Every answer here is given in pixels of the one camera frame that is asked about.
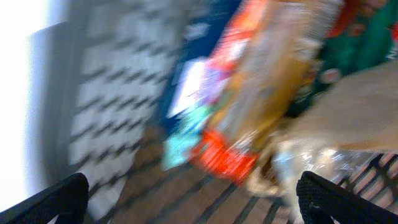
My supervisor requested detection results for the blue tissue pack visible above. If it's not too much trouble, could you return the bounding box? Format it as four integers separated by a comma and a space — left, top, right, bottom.
155, 0, 245, 170

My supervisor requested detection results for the beige brown snack pouch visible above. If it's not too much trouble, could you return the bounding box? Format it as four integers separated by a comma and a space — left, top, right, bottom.
246, 60, 397, 223

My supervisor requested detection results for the orange biscuit packet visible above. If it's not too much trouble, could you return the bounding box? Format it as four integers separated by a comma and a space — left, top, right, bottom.
189, 1, 344, 183

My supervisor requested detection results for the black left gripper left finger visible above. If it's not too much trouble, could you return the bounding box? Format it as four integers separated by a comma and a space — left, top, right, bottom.
1, 173, 89, 224

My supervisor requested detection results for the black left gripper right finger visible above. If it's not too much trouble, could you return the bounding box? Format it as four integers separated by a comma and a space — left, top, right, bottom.
296, 171, 397, 224

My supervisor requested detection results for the green coffee sachet bag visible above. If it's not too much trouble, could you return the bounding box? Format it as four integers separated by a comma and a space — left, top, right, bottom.
285, 0, 398, 119

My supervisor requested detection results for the grey plastic basket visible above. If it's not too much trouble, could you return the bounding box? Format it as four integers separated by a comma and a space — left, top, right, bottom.
40, 1, 397, 223

